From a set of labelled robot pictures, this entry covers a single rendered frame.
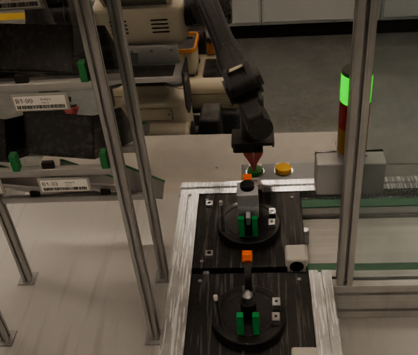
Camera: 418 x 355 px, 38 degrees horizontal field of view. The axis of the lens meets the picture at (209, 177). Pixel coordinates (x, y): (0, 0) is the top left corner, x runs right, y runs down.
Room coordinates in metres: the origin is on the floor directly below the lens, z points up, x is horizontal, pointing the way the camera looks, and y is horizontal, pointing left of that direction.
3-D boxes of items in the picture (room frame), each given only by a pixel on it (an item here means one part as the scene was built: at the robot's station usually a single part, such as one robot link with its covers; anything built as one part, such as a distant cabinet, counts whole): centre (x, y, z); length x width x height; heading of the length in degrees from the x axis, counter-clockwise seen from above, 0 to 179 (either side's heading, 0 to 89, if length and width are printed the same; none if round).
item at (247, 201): (0.98, -0.08, 1.06); 0.08 x 0.04 x 0.07; 174
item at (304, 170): (1.19, -0.19, 0.93); 0.21 x 0.07 x 0.06; 83
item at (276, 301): (0.73, -0.05, 1.01); 0.24 x 0.24 x 0.13; 83
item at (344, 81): (0.85, -0.25, 1.38); 0.05 x 0.05 x 0.05
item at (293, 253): (0.88, -0.16, 0.97); 0.05 x 0.05 x 0.04; 83
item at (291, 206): (0.99, -0.08, 0.96); 0.24 x 0.24 x 0.02; 83
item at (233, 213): (0.99, -0.08, 0.98); 0.14 x 0.14 x 0.02
